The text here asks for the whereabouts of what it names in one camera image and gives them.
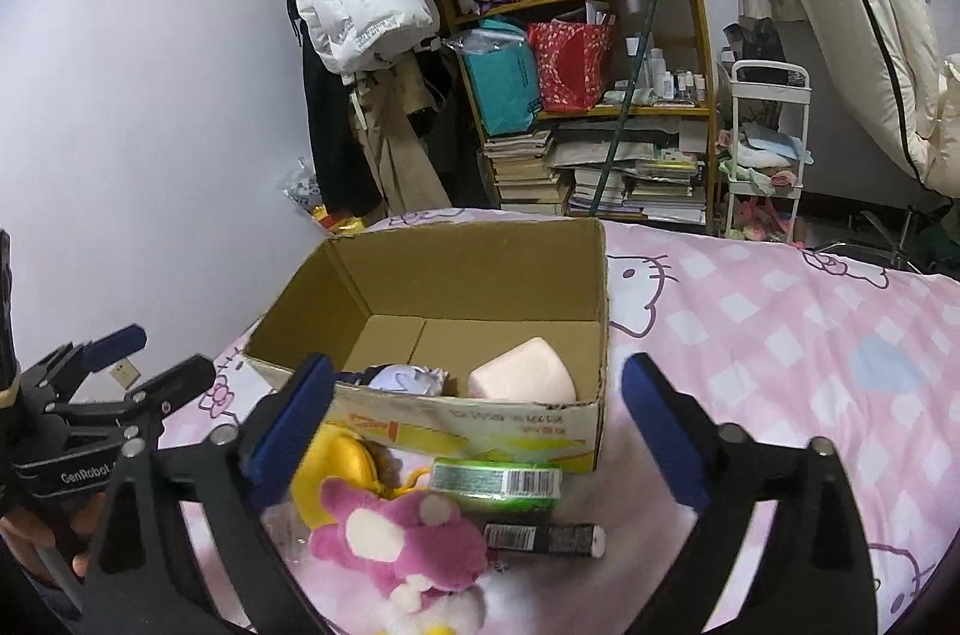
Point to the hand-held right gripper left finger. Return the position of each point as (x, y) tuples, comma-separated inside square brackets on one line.
[(291, 426)]

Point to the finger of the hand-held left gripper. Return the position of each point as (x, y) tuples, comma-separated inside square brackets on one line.
[(176, 384), (112, 346)]

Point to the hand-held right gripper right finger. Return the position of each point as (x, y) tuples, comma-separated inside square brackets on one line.
[(666, 434)]

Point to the yellow plush toy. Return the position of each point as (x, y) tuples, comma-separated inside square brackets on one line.
[(337, 462)]

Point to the pink plush toy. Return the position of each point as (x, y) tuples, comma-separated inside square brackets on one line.
[(420, 545)]

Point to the green tissue packet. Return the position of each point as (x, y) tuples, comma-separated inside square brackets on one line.
[(495, 481)]

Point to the cardboard box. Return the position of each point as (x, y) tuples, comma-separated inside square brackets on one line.
[(465, 275)]

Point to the white fluffy plush toy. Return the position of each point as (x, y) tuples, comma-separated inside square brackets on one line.
[(427, 616)]

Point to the pink soft sponge block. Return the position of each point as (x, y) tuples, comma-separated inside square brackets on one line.
[(521, 369)]

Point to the person's left hand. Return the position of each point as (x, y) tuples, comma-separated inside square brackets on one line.
[(26, 534)]

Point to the pink printed blanket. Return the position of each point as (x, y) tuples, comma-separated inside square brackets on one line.
[(787, 342)]

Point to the plastic bag of toys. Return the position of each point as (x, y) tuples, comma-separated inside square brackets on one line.
[(304, 192)]

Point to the pile of books and papers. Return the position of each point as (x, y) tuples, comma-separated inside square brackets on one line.
[(645, 185)]

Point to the black coat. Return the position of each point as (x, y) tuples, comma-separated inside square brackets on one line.
[(330, 140)]

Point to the beige trousers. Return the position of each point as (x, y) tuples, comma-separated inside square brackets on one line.
[(390, 155)]

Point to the stack of books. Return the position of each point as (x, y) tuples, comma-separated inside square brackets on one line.
[(525, 170)]

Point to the row of small cosmetic bottles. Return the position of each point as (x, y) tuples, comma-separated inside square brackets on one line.
[(675, 80)]

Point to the wooden bookshelf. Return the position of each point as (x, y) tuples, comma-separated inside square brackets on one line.
[(699, 80)]

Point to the white trolley cart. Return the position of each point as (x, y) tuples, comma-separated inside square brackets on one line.
[(806, 102)]

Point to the green pole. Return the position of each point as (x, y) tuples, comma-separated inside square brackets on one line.
[(637, 65)]

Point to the red gift bag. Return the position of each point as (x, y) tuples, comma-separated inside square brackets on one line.
[(570, 65)]

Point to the teal bag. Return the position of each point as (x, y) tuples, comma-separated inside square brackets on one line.
[(499, 80)]

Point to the wall socket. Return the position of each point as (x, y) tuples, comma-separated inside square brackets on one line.
[(126, 372)]

